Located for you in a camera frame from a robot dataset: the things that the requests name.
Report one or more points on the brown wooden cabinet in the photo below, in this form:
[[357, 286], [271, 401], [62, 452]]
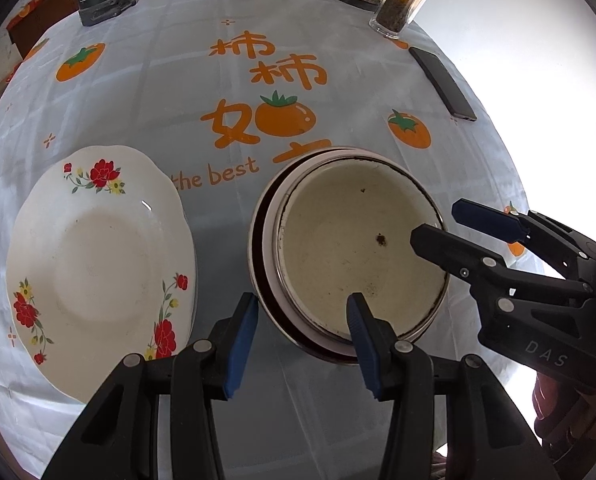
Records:
[[33, 22]]

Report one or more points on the persimmon print tablecloth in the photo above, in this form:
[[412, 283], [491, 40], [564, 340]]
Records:
[[153, 100]]

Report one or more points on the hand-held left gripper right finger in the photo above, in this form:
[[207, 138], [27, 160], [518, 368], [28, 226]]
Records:
[[365, 350]]

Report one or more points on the person's right hand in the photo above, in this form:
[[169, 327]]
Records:
[[548, 400]]

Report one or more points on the white plate with red flowers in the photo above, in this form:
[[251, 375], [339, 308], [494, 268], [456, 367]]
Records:
[[98, 270]]

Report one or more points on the black smartphone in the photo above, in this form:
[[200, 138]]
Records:
[[443, 82]]

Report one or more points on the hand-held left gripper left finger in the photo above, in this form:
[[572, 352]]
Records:
[[240, 345]]

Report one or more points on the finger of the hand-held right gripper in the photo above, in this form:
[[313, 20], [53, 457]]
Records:
[[483, 220], [453, 252]]

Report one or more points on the stainless steel bowl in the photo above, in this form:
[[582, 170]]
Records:
[[256, 250]]

